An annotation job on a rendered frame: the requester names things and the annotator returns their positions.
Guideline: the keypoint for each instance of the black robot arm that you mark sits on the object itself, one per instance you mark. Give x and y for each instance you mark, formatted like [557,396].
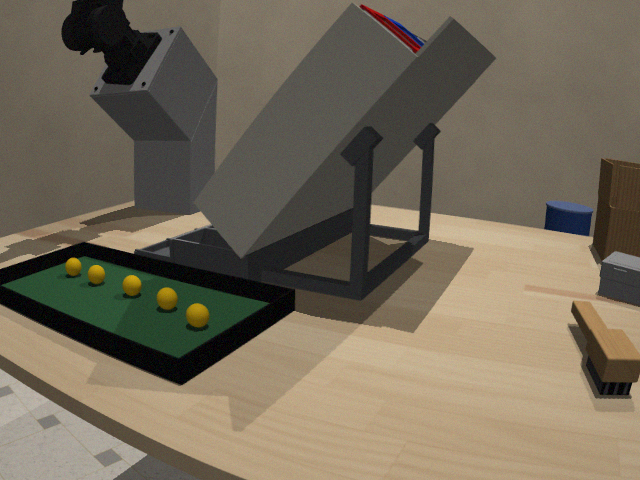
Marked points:
[106,29]

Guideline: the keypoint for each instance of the brown cardboard box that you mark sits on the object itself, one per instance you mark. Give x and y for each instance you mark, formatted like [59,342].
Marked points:
[617,226]

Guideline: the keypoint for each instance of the brown wire brush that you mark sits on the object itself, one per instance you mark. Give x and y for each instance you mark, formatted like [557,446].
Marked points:
[610,351]

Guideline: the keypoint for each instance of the blue square frame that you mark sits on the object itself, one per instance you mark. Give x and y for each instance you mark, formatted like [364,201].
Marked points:
[408,32]

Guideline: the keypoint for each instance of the green tray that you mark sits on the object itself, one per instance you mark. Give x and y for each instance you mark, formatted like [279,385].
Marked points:
[61,301]

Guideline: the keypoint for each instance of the yellow marble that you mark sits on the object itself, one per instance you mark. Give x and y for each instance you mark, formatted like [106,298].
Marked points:
[73,266]
[96,274]
[167,298]
[197,315]
[132,285]

